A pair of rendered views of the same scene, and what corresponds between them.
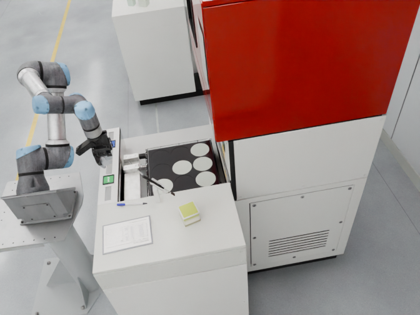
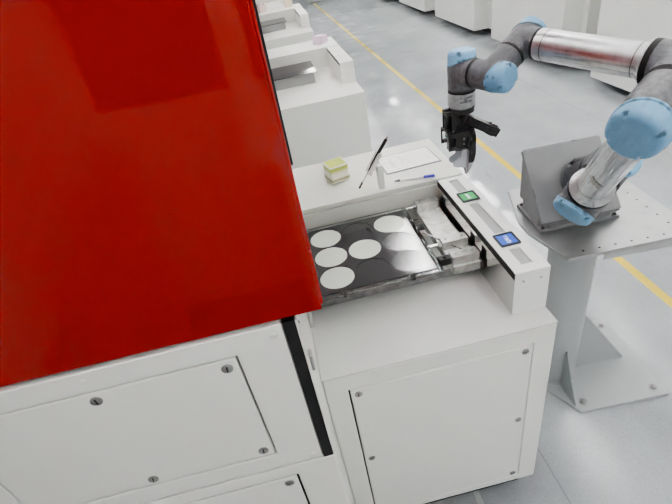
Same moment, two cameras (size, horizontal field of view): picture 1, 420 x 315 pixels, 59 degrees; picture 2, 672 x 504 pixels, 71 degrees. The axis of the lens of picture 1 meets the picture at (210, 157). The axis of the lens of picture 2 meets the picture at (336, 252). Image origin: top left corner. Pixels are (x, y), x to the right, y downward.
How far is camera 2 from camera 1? 2.61 m
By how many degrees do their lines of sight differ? 100
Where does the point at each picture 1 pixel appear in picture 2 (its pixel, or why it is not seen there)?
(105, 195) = (460, 184)
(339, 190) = not seen: hidden behind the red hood
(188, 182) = (351, 232)
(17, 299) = (653, 340)
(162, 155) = (404, 262)
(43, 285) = (627, 356)
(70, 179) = (573, 246)
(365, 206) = not seen: outside the picture
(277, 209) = not seen: hidden behind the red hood
